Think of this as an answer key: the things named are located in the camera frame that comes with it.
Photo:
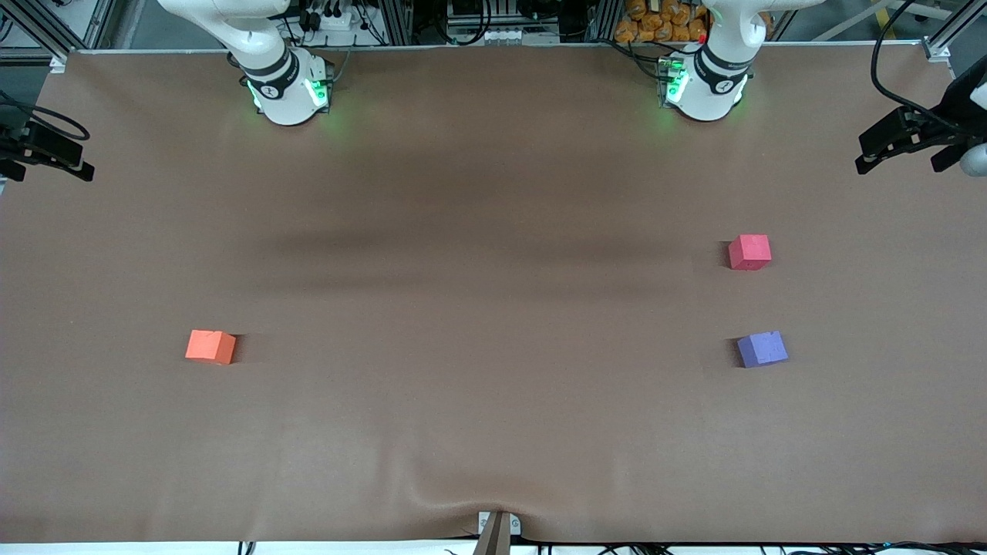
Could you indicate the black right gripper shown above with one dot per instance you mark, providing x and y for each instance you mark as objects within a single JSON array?
[{"x": 9, "y": 143}]

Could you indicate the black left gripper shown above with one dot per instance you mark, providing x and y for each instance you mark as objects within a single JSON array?
[{"x": 954, "y": 105}]

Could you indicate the orange foam block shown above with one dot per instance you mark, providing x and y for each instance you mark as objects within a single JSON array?
[{"x": 210, "y": 347}]

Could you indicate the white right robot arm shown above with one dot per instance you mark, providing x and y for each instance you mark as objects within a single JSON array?
[{"x": 285, "y": 100}]

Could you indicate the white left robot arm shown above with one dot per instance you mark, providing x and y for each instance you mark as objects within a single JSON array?
[{"x": 713, "y": 92}]

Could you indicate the red foam block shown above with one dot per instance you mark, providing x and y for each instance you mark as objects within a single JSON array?
[{"x": 749, "y": 252}]

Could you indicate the purple foam block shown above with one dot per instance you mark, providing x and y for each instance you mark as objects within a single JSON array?
[{"x": 762, "y": 349}]

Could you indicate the pile of orange objects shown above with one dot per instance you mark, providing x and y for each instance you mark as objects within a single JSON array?
[{"x": 655, "y": 23}]

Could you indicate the white power strip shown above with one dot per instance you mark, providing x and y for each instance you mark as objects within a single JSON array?
[{"x": 335, "y": 19}]

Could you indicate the white terminal block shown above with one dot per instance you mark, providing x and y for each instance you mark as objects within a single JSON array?
[{"x": 509, "y": 35}]

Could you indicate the brown table mat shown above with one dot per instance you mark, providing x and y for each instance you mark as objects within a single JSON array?
[{"x": 493, "y": 385}]

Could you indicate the metal table clamp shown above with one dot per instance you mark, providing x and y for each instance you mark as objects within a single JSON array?
[{"x": 497, "y": 532}]

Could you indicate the aluminium frame strut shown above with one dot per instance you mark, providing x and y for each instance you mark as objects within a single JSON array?
[
  {"x": 948, "y": 35},
  {"x": 35, "y": 31}
]

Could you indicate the aluminium frame post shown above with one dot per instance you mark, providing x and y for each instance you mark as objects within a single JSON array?
[
  {"x": 397, "y": 21},
  {"x": 605, "y": 19}
]

